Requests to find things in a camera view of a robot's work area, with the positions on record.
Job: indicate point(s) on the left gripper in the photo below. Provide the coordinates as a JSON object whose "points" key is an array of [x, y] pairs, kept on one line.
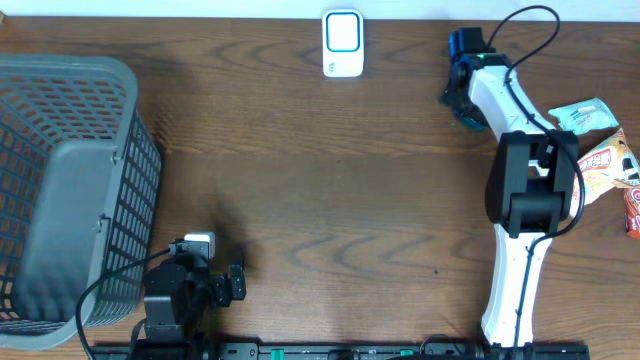
{"points": [[221, 289]]}

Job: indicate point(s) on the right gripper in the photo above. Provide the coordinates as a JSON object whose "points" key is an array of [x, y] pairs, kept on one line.
{"points": [[447, 100]]}

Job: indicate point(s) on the teal wet wipes pack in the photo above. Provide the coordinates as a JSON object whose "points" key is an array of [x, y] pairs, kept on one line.
{"points": [[585, 116]]}

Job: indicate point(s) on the yellow snack bag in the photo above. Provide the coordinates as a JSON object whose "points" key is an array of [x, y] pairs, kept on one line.
{"points": [[611, 164]]}

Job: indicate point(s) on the brown Top chocolate bar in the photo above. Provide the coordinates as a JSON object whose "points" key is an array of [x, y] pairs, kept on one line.
{"points": [[632, 206]]}

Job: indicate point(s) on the blue mouthwash bottle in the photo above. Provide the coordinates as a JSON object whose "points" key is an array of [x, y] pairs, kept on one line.
{"points": [[468, 121]]}

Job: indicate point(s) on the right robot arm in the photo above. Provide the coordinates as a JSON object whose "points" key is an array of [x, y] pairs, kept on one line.
{"points": [[530, 186]]}

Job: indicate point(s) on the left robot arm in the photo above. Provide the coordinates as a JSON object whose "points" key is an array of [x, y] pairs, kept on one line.
{"points": [[178, 293]]}

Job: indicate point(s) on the white barcode scanner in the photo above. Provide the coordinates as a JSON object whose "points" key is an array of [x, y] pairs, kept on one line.
{"points": [[342, 43]]}

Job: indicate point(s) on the grey plastic shopping basket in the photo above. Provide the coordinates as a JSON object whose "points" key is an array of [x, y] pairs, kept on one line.
{"points": [[79, 181]]}

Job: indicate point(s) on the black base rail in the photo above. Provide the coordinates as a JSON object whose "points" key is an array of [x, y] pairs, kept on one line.
{"points": [[438, 350]]}

